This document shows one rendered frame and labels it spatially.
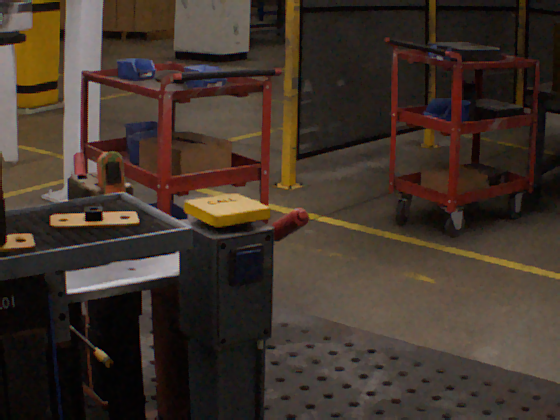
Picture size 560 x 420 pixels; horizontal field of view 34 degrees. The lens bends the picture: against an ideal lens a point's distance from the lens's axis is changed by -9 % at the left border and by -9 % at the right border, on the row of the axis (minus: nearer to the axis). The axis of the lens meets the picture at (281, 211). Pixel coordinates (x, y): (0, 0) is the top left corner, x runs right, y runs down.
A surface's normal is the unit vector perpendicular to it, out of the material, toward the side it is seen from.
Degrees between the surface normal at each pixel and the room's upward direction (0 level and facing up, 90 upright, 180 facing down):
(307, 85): 90
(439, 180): 90
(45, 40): 90
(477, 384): 0
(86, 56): 90
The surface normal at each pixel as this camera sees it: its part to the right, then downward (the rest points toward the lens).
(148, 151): -0.71, 0.18
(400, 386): 0.03, -0.96
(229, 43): 0.80, 0.18
